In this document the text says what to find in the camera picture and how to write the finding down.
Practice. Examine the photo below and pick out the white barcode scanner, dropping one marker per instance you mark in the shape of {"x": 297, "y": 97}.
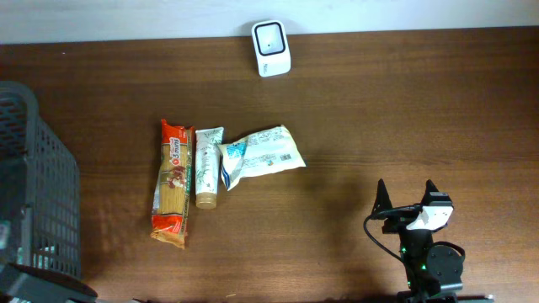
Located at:
{"x": 271, "y": 48}

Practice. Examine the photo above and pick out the white cosmetic tube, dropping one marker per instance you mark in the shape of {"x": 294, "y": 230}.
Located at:
{"x": 207, "y": 164}

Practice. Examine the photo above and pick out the orange spaghetti packet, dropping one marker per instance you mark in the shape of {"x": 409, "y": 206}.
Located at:
{"x": 170, "y": 207}

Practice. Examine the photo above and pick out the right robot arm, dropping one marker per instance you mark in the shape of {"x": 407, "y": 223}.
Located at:
{"x": 433, "y": 269}

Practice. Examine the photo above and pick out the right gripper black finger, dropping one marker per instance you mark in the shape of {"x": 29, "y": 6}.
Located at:
{"x": 382, "y": 201}
{"x": 428, "y": 198}

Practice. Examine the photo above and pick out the cream snack bag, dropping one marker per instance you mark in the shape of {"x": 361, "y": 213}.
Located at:
{"x": 261, "y": 153}

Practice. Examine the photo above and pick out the grey plastic mesh basket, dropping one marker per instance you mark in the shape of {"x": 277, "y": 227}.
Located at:
{"x": 40, "y": 188}

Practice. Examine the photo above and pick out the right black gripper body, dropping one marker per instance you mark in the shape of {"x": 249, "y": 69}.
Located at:
{"x": 404, "y": 224}

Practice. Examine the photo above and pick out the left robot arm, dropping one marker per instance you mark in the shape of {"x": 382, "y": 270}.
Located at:
{"x": 21, "y": 283}

